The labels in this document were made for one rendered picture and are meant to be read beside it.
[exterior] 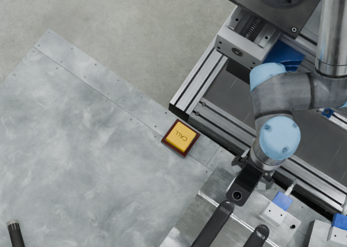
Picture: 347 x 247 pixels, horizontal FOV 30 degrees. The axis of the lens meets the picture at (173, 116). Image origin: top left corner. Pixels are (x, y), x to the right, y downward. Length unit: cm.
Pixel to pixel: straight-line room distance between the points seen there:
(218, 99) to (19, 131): 91
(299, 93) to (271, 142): 13
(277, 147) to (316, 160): 124
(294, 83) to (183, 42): 150
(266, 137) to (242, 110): 123
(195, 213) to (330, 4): 69
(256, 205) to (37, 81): 70
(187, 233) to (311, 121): 99
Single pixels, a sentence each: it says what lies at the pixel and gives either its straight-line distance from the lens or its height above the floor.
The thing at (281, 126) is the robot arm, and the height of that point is 136.
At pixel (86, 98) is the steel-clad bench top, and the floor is 80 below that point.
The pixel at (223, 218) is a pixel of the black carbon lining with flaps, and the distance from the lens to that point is 168.
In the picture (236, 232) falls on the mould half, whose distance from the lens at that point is 167.
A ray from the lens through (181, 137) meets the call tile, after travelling 176.
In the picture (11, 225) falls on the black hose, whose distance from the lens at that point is 175.
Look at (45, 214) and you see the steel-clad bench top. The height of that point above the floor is 80.
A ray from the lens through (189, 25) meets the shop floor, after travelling 280.
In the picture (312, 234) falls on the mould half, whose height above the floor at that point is 86.
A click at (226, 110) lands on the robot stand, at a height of 21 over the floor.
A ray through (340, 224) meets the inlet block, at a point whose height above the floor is 87.
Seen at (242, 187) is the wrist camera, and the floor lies 115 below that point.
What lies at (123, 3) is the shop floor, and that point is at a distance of 283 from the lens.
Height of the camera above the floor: 253
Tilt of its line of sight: 73 degrees down
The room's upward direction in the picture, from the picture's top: 10 degrees clockwise
